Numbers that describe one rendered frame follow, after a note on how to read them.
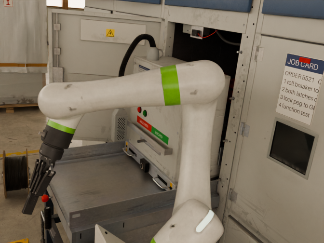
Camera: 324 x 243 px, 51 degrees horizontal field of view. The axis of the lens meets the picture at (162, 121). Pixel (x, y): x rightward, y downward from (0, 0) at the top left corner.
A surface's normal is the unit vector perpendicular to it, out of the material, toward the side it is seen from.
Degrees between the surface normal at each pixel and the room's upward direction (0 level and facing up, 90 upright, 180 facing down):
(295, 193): 90
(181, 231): 51
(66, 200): 0
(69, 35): 90
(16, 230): 0
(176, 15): 90
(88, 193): 0
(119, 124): 90
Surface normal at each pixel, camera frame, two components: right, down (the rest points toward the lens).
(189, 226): -0.23, -0.34
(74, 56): 0.06, 0.33
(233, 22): -0.87, 0.09
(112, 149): 0.49, 0.32
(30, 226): 0.09, -0.94
